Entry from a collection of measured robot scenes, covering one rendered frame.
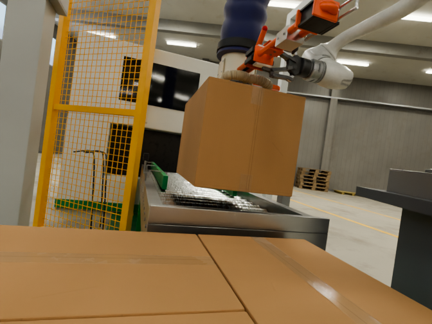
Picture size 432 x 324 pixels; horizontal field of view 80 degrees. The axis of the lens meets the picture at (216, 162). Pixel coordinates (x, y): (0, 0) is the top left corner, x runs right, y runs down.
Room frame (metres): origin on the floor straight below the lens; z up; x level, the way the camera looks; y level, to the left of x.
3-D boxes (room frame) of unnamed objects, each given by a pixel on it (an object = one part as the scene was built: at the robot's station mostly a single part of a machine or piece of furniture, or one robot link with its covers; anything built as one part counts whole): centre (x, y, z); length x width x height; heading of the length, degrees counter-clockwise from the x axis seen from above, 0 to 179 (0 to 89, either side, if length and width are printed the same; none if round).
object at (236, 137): (1.27, -0.05, 0.88); 0.60 x 0.40 x 0.40; 15
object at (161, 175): (2.33, 0.55, 0.60); 1.60 x 0.11 x 0.09; 17
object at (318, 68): (1.08, -0.34, 1.20); 0.09 x 0.06 x 0.09; 16
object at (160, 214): (0.94, -0.14, 0.58); 0.70 x 0.03 x 0.06; 107
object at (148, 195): (1.97, 0.51, 0.50); 2.31 x 0.05 x 0.19; 17
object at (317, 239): (0.94, -0.14, 0.47); 0.70 x 0.03 x 0.15; 107
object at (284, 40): (0.83, -0.18, 1.20); 0.07 x 0.07 x 0.04; 17
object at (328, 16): (0.70, -0.21, 1.20); 0.08 x 0.07 x 0.05; 17
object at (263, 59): (1.04, -0.12, 1.20); 0.10 x 0.08 x 0.06; 107
